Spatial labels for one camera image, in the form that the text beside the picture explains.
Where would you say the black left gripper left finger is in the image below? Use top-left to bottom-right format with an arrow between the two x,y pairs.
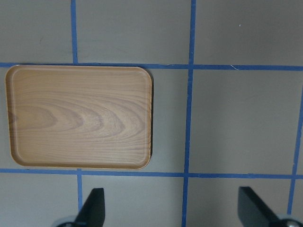
74,188 -> 105,227

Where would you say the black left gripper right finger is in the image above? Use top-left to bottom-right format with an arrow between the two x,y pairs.
238,186 -> 281,227

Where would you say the wooden tray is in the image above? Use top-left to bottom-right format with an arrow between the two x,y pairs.
5,65 -> 153,170

